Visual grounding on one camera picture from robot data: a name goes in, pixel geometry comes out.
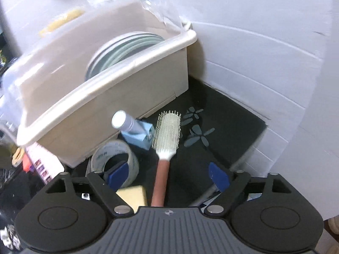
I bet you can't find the white hairbrush with pink handle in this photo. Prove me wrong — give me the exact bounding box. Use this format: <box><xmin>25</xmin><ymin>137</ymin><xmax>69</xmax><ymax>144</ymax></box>
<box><xmin>151</xmin><ymin>110</ymin><xmax>182</xmax><ymax>207</ymax></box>

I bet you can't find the orange pink soap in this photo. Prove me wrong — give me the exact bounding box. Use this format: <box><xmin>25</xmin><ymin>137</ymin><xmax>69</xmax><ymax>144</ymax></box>
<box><xmin>22</xmin><ymin>152</ymin><xmax>35</xmax><ymax>173</ymax></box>

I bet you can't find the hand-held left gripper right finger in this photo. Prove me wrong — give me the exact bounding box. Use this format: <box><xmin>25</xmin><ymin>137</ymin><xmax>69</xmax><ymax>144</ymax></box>
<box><xmin>205</xmin><ymin>162</ymin><xmax>293</xmax><ymax>217</ymax></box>

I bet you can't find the clear tape roll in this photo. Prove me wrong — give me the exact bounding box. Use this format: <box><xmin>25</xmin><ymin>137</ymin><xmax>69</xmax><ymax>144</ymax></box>
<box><xmin>87</xmin><ymin>139</ymin><xmax>140</xmax><ymax>188</ymax></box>

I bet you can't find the white printed box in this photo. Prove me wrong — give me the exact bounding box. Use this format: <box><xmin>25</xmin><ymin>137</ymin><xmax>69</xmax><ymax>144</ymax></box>
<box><xmin>25</xmin><ymin>141</ymin><xmax>65</xmax><ymax>185</ymax></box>

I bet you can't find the beige plastic dish rack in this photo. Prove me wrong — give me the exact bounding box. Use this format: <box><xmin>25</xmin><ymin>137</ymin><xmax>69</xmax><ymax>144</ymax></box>
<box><xmin>16</xmin><ymin>0</ymin><xmax>198</xmax><ymax>169</ymax></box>

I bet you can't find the blue tube holder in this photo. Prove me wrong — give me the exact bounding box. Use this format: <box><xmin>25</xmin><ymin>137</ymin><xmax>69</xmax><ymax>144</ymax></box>
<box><xmin>121</xmin><ymin>121</ymin><xmax>155</xmax><ymax>151</ymax></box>

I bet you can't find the stack of grey plates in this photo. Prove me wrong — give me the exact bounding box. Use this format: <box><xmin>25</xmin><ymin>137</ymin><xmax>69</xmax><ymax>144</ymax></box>
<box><xmin>84</xmin><ymin>32</ymin><xmax>165</xmax><ymax>81</ymax></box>

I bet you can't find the flat yellow sponge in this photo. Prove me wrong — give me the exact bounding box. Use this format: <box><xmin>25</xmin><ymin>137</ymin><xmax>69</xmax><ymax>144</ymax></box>
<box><xmin>39</xmin><ymin>9</ymin><xmax>86</xmax><ymax>38</ymax></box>

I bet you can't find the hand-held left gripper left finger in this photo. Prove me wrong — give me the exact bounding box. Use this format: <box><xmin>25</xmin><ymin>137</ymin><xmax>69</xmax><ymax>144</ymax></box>
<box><xmin>44</xmin><ymin>162</ymin><xmax>132</xmax><ymax>217</ymax></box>

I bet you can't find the yellow sponge block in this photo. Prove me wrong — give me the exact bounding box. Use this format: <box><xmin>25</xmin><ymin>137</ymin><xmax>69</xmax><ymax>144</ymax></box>
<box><xmin>116</xmin><ymin>185</ymin><xmax>148</xmax><ymax>214</ymax></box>

